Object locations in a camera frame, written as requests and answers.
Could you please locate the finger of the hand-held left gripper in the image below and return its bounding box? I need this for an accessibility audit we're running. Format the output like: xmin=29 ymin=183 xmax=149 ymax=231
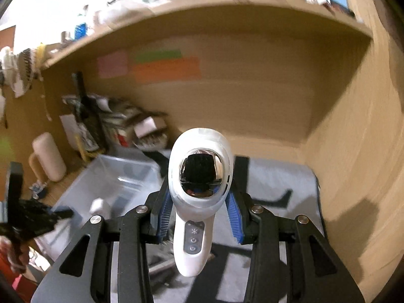
xmin=19 ymin=197 xmax=74 ymax=237

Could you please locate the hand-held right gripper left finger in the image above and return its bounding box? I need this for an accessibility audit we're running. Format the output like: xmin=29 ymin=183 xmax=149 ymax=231
xmin=30 ymin=185 xmax=173 ymax=303

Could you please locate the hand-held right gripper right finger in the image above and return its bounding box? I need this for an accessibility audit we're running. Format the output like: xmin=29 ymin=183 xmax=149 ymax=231
xmin=225 ymin=192 xmax=368 ymax=303

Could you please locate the white handheld massager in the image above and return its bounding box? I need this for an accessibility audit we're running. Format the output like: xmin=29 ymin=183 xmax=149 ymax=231
xmin=168 ymin=128 xmax=232 ymax=276

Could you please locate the clear plastic bin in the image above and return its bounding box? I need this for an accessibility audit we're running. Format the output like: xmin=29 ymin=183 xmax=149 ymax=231
xmin=35 ymin=155 xmax=171 ymax=261

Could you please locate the beige lidded mug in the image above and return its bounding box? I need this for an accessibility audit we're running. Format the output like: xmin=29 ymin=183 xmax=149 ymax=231
xmin=28 ymin=132 xmax=67 ymax=184

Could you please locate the grey felt desk mat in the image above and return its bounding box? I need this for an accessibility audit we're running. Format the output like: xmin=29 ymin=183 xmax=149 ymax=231
xmin=147 ymin=155 xmax=326 ymax=303

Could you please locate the red clothing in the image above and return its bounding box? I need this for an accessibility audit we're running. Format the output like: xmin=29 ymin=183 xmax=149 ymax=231
xmin=0 ymin=252 xmax=43 ymax=303

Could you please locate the dark wine bottle elephant label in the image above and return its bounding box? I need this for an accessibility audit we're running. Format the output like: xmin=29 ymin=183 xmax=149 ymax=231
xmin=71 ymin=72 xmax=106 ymax=154

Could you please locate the pile of papers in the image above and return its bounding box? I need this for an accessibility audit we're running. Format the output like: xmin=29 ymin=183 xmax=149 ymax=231
xmin=61 ymin=93 xmax=169 ymax=152

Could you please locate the orange sticky note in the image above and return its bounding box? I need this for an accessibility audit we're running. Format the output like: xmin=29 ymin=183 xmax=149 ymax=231
xmin=131 ymin=57 xmax=202 ymax=84

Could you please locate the pink sticky note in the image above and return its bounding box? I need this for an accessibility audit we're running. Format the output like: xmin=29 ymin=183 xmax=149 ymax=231
xmin=97 ymin=50 xmax=128 ymax=79

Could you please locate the green sticky note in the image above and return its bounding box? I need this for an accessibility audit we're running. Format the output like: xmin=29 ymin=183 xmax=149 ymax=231
xmin=134 ymin=49 xmax=184 ymax=63

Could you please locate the wooden shelf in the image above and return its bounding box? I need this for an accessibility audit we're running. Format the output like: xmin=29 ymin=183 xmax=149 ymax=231
xmin=41 ymin=0 xmax=373 ymax=70

